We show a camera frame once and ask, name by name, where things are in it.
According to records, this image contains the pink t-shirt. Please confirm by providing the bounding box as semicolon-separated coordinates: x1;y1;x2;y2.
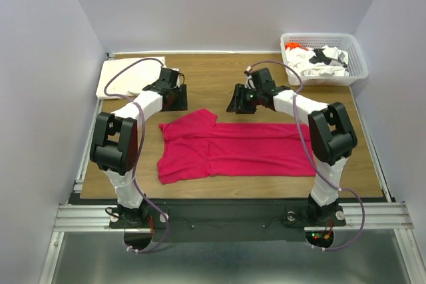
157;109;315;184

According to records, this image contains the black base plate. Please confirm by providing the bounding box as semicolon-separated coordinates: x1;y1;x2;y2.
109;198;347;243

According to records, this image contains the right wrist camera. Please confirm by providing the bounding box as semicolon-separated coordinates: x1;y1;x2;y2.
244;66;256;89

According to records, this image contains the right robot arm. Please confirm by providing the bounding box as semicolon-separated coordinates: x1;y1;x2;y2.
226;66;357;224

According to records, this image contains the white plastic basket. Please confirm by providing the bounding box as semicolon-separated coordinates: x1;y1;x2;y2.
280;33;369;86

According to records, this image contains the orange garment in basket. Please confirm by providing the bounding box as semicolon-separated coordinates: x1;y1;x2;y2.
285;42;302;50

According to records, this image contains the white crumpled shirt in basket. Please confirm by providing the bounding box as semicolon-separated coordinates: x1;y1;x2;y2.
284;43;349;76

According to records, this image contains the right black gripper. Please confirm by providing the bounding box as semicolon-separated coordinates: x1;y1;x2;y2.
226;82;262;114

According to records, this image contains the folded white t-shirt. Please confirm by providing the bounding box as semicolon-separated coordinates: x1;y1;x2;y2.
96;57;166;99

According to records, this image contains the aluminium frame rail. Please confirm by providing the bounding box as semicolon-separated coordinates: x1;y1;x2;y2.
53;203;413;232

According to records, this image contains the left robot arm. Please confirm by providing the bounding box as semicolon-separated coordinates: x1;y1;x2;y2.
89;67;188;227

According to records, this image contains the black white garment in basket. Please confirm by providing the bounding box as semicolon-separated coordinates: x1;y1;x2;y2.
309;49;331;65

